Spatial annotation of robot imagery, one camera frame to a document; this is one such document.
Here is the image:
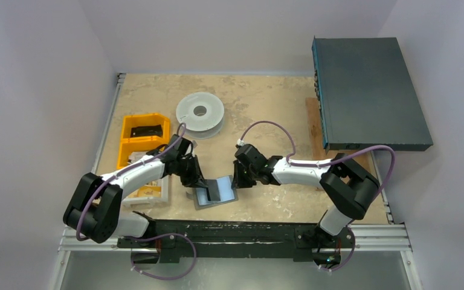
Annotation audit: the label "black credit card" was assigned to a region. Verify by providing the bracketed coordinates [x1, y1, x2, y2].
[207, 179, 221, 202]

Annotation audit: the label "grey card holder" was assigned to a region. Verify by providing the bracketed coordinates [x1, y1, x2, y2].
[186, 175, 239, 210]

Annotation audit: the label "white filament spool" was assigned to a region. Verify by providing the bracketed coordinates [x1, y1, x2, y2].
[175, 92, 225, 140]

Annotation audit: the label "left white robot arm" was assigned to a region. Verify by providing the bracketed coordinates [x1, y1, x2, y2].
[62, 134, 208, 243]

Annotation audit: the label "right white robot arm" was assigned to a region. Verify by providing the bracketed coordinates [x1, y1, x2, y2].
[232, 144, 381, 236]

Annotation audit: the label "white cards in yellow bin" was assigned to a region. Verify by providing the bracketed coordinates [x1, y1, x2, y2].
[127, 151, 152, 165]

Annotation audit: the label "gold card in bin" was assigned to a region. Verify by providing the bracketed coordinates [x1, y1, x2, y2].
[137, 185, 162, 198]

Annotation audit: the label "black item in bin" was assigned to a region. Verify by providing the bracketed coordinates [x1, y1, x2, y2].
[130, 124, 163, 138]

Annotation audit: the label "clear plastic bin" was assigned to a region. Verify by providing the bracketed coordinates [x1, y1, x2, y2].
[122, 176, 170, 207]

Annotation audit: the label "yellow plastic bin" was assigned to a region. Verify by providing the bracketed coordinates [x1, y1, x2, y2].
[117, 113, 171, 169]

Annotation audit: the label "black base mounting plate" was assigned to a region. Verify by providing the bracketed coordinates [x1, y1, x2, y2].
[117, 219, 355, 266]

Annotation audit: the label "brown wooden board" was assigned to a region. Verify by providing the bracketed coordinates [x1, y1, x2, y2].
[305, 97, 377, 177]

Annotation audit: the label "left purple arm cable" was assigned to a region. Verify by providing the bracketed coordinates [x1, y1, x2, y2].
[75, 122, 187, 242]

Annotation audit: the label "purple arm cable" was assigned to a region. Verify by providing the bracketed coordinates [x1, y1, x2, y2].
[75, 122, 187, 242]
[236, 120, 396, 225]

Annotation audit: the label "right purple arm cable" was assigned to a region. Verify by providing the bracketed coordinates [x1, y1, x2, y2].
[236, 120, 396, 225]

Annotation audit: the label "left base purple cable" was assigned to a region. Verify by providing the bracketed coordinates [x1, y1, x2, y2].
[130, 234, 198, 282]

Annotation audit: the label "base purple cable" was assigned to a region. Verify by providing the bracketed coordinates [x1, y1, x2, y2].
[130, 234, 198, 282]
[318, 226, 356, 273]

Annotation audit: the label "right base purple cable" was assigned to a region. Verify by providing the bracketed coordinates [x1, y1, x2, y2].
[318, 226, 356, 273]

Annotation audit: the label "dark grey network switch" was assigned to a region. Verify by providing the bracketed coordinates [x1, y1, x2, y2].
[312, 37, 434, 152]

